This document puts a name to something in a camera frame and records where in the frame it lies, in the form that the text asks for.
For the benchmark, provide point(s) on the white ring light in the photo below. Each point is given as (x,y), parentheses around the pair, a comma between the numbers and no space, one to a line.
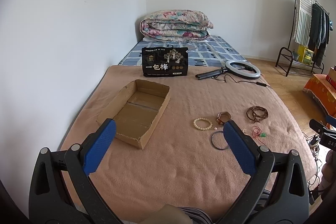
(243,69)

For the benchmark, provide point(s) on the yellow box on rack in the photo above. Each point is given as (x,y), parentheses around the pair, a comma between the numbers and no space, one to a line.
(305,55)

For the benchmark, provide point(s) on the person's hand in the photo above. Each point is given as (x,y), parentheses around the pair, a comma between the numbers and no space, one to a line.
(328,171)

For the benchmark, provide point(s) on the black clothes rack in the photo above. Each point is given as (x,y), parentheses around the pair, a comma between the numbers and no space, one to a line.
(287,59)

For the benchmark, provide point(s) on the blue checkered bed sheet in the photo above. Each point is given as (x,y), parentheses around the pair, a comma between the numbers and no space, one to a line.
(212,52)

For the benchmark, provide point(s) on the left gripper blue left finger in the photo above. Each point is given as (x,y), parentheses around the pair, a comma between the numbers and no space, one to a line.
(96,147)

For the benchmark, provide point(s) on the dark hanging clothes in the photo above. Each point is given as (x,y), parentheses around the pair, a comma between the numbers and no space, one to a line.
(319,33)

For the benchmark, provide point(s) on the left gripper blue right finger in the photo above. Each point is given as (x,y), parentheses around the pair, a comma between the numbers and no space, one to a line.
(238,144)

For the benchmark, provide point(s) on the open cardboard box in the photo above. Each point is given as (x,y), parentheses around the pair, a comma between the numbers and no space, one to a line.
(136,110)

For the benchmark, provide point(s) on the striped hanging cloth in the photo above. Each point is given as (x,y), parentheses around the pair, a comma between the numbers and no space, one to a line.
(302,21)

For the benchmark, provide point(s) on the orange patterned cloth furniture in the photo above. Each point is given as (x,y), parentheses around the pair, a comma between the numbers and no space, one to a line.
(323,88)

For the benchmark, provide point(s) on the folded floral quilt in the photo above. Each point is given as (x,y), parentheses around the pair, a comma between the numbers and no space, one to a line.
(176,25)

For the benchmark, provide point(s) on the dark thin bangle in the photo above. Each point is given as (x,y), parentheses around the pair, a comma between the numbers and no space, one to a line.
(218,141)

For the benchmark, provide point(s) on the black snack bag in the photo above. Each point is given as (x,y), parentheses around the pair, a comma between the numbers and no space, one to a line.
(165,62)

